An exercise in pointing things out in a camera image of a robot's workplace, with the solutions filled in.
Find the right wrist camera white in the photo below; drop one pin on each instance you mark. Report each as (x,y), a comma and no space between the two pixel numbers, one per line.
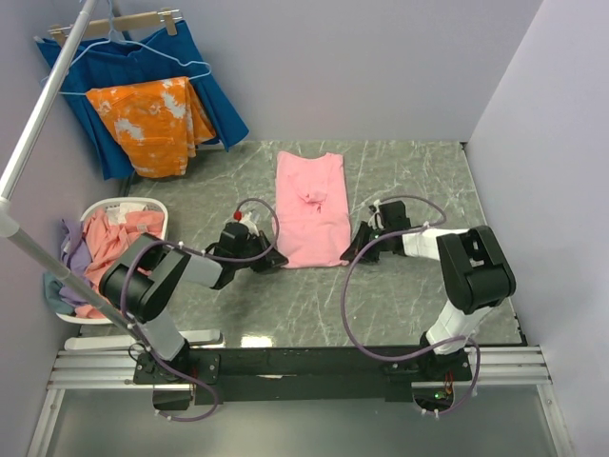
(376,220)

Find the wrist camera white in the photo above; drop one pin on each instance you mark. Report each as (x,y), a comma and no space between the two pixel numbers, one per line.
(376,220)
(249,219)

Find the silver clothes rack pole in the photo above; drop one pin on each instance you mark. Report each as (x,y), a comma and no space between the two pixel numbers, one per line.
(10,229)

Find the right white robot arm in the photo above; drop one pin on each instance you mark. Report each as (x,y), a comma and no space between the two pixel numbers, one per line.
(476,275)

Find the pink t-shirt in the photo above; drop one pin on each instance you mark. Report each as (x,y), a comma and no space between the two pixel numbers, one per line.
(312,209)

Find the blue pleated skirt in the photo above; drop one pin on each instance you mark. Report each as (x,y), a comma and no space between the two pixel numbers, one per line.
(100,64)

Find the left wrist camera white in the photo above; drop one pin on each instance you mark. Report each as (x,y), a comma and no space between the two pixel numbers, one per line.
(249,219)

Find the lavender garment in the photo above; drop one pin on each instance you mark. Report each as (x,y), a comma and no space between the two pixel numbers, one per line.
(75,255)

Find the grey blue garment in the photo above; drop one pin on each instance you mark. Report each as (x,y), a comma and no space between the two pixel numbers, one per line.
(53,298)

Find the salmon orange t-shirt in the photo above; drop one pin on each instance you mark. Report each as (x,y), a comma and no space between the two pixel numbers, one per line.
(108,235)

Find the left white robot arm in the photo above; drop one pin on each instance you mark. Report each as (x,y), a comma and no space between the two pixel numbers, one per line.
(141,282)

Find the orange tie-dye cloth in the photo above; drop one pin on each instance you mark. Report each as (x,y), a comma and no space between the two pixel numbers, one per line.
(157,124)

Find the white laundry basket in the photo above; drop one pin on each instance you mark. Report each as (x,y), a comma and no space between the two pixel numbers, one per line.
(111,205)

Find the black base beam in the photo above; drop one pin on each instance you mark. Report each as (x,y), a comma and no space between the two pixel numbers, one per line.
(290,374)

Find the wooden clip hanger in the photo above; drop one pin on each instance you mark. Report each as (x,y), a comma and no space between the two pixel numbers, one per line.
(166,18)

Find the aluminium rail frame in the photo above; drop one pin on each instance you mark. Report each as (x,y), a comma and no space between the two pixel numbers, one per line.
(113,369)

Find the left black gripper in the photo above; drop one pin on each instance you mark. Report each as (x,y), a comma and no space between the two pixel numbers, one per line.
(270,261)

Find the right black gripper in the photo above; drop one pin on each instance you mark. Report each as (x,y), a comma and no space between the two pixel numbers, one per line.
(359,242)

